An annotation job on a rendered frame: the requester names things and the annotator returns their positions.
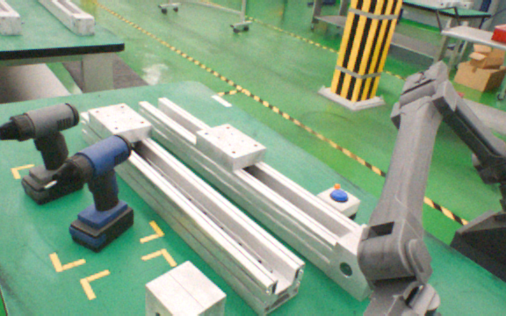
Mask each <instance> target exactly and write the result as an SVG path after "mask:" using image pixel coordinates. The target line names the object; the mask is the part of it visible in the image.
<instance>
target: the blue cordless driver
mask: <svg viewBox="0 0 506 316"><path fill-rule="evenodd" d="M131 154H132V147H131V144H130V142H129V140H128V139H127V138H126V137H125V136H123V135H122V134H119V133H115V134H114V135H110V136H108V137H106V138H104V139H102V140H100V141H98V142H96V143H94V144H92V145H90V146H88V147H86V148H84V149H82V150H80V151H78V152H76V153H74V154H73V155H72V156H70V157H69V158H67V159H65V160H64V161H63V164H62V166H61V167H60V168H59V169H58V170H57V171H56V172H55V173H54V174H53V182H51V183H49V184H47V185H45V186H43V189H44V190H48V189H50V187H52V186H54V185H56V186H58V188H59V189H64V188H68V186H70V185H76V186H79V185H80V187H81V185H83V184H85V183H87V187H88V191H89V192H90V193H91V194H92V198H93V202H94V204H92V205H90V206H89V207H87V208H85V209H84V210H82V211H81V212H79V213H78V214H77V219H76V220H75V221H74V222H72V223H71V225H70V227H69V233H70V234H71V235H72V240H73V241H74V242H76V243H78V244H80V245H82V246H83V247H85V248H87V249H89V250H90V251H92V252H94V253H98V252H99V251H100V250H102V249H103V248H105V247H106V246H107V245H108V244H110V243H111V242H112V241H114V240H115V239H116V238H117V237H119V236H120V235H121V234H123V233H124V232H125V231H126V230H127V229H128V228H129V227H131V226H132V225H133V223H134V212H133V209H132V208H131V207H128V206H127V203H125V202H123V201H121V200H119V199H118V193H119V188H118V183H117V178H116V174H115V169H114V167H115V166H117V165H119V164H121V163H122V162H124V161H125V160H126V159H127V158H129V157H130V156H131Z"/></svg>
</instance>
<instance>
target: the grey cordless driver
mask: <svg viewBox="0 0 506 316"><path fill-rule="evenodd" d="M79 121H80V115H79V111H78V110H77V108H76V107H75V106H74V105H73V104H72V103H70V102H67V103H65V104H64V103H61V104H54V105H50V106H47V107H43V108H42V109H38V110H35V111H29V112H25V113H23V114H22V115H21V114H20V115H17V116H12V117H10V118H9V121H7V122H6V123H4V124H2V125H1V126H0V141H4V140H16V141H17V142H19V143H20V142H24V141H27V140H30V139H32V140H33V142H34V145H35V147H36V149H37V150H38V151H40V153H41V156H42V159H43V162H44V164H41V165H39V166H36V167H33V168H30V169H29V174H28V175H26V176H24V177H22V180H21V184H22V187H23V188H24V190H25V193H26V194H27V195H28V196H29V198H30V199H32V200H33V201H34V202H35V203H36V204H37V205H45V204H47V203H50V202H52V201H54V200H56V199H58V198H62V197H65V196H67V195H69V194H70V193H73V192H75V191H77V190H80V189H82V188H83V185H81V187H80V185H79V186H76V185H70V186H68V188H64V189H59V188H58V186H56V185H54V186H52V187H50V189H48V190H44V189H43V186H45V185H47V184H49V183H51V182H53V174H54V173H55V172H56V171H57V170H58V169H59V168H60V167H61V166H62V164H63V161H64V160H65V159H67V158H69V157H68V155H69V148H68V145H67V141H66V139H65V136H64V133H62V132H60V131H62V130H66V129H69V128H72V127H73V126H77V125H78V124H79Z"/></svg>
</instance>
